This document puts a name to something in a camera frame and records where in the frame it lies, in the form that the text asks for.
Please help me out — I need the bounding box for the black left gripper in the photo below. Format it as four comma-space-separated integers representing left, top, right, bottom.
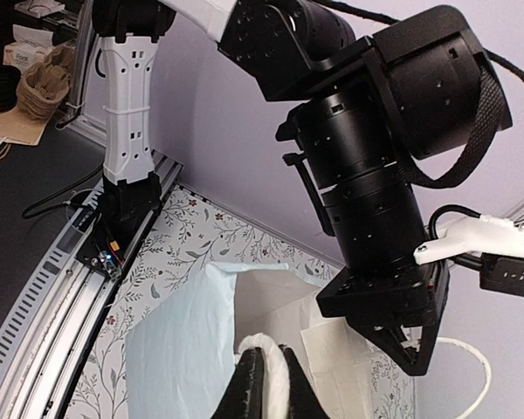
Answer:
316, 262, 450, 376

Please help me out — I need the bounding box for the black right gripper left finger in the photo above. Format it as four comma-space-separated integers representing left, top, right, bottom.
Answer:
211, 347, 265, 419

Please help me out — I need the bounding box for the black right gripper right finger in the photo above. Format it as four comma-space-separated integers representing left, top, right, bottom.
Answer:
279, 345, 330, 419

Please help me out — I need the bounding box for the light blue paper bag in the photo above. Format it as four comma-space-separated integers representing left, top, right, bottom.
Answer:
126, 263, 373, 418

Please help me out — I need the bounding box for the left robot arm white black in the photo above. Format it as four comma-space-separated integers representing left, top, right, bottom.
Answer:
92, 1, 524, 376

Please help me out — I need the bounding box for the stack of brown cup carriers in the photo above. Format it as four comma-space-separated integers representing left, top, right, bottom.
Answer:
16, 45, 75, 120

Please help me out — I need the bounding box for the stack of black lids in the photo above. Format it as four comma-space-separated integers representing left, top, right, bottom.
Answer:
0, 65, 21, 113

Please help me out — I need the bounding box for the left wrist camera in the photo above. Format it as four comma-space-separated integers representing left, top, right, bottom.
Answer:
414, 215, 524, 298

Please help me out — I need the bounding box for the front aluminium rail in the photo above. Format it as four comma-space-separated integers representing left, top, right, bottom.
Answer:
0, 148, 184, 419

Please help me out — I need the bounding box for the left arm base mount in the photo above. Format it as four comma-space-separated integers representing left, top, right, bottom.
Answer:
77, 173, 162, 282

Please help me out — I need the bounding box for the left aluminium frame post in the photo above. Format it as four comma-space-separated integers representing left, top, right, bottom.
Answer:
55, 0, 105, 132

